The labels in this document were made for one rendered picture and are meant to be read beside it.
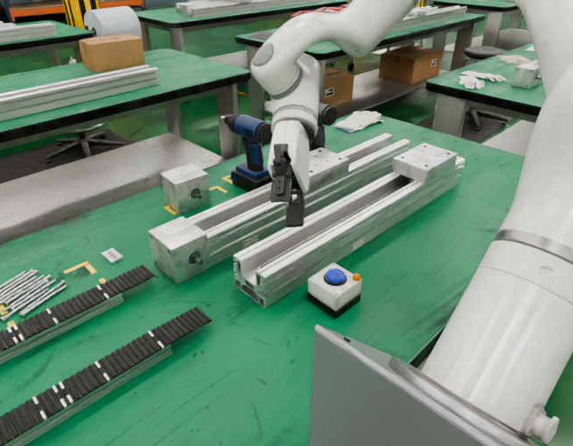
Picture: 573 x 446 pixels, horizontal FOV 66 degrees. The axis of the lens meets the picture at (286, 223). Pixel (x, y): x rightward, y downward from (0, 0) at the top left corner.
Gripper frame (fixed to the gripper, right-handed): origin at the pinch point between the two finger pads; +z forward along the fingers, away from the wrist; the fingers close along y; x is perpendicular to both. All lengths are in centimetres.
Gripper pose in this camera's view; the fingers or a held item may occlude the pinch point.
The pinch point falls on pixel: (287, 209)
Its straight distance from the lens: 73.8
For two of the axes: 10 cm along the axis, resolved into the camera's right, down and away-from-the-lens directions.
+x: 9.6, -0.5, -2.6
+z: -0.7, 9.0, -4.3
